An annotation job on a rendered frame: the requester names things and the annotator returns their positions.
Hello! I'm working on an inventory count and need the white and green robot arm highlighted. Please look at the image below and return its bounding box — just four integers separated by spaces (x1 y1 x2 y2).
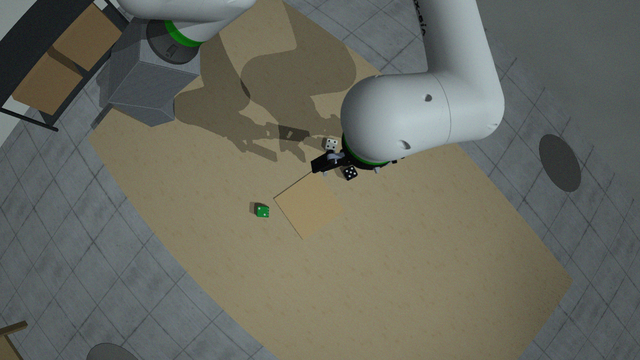
116 0 505 174

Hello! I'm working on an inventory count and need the tan square mat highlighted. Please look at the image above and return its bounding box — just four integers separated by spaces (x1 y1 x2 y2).
274 172 345 240

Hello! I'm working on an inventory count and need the green die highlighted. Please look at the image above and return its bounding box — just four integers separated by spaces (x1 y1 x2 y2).
256 206 269 218

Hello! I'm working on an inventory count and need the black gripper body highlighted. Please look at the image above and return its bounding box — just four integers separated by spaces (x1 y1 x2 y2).
342 156 361 169

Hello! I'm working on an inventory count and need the white die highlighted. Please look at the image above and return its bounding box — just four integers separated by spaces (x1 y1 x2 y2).
325 138 338 152

